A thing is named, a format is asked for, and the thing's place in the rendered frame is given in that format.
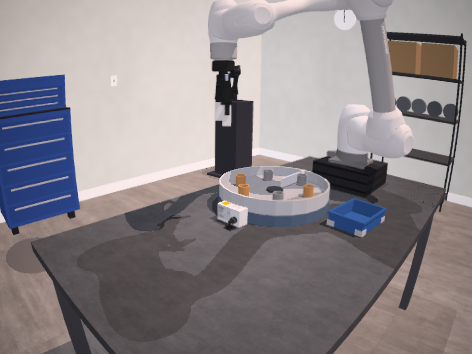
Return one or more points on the bronze bushing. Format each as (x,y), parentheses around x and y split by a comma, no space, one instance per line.
(240,179)
(308,190)
(243,189)

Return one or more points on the blue crate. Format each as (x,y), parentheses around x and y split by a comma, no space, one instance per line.
(360,211)

